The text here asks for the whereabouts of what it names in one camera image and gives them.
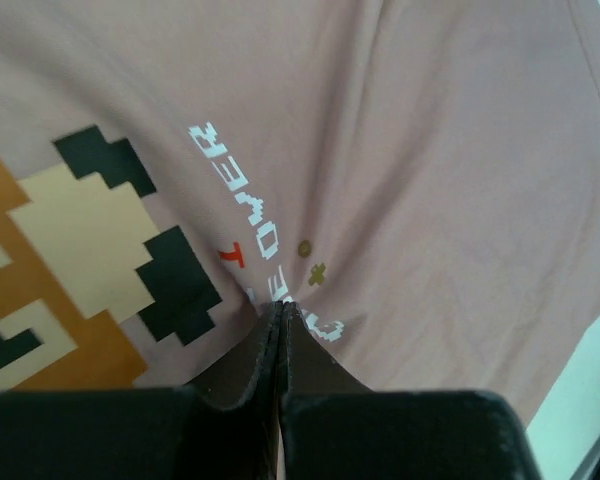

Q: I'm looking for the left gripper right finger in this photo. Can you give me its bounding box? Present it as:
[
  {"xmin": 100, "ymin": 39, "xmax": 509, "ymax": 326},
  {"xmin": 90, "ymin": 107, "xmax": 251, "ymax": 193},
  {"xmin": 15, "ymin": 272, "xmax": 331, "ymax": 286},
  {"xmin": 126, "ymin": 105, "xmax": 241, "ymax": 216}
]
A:
[{"xmin": 279, "ymin": 303, "xmax": 370, "ymax": 479}]

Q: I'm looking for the pink t shirt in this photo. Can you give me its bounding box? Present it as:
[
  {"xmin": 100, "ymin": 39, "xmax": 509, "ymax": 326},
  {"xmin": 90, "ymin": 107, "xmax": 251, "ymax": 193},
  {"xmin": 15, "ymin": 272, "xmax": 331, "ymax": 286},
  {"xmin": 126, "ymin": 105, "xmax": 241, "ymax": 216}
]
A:
[{"xmin": 0, "ymin": 1, "xmax": 600, "ymax": 421}]

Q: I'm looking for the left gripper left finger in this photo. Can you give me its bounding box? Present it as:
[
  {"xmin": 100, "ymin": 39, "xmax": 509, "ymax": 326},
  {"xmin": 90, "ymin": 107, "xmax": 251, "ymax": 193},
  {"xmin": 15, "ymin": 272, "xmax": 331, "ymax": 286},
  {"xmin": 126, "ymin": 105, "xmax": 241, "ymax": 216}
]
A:
[{"xmin": 179, "ymin": 302, "xmax": 283, "ymax": 479}]

